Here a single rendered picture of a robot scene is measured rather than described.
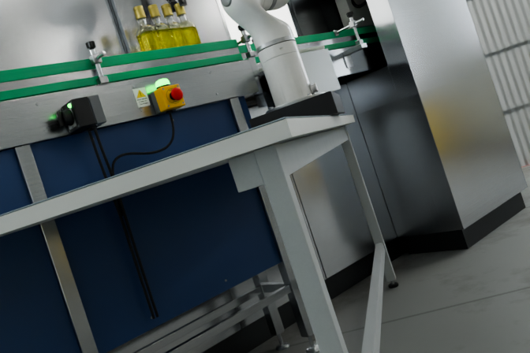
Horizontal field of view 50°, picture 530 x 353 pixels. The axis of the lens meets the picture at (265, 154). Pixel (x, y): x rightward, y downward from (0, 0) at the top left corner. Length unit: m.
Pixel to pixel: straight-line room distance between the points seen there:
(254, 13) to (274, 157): 0.79
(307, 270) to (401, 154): 1.85
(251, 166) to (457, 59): 2.16
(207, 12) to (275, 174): 1.52
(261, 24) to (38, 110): 0.67
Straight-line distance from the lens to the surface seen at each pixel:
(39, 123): 1.65
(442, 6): 3.09
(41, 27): 2.10
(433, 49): 2.89
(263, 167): 0.97
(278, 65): 1.68
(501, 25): 4.76
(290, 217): 0.98
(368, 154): 2.89
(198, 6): 2.41
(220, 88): 1.97
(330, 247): 2.60
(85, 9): 2.19
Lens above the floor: 0.70
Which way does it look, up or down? level
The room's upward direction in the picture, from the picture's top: 18 degrees counter-clockwise
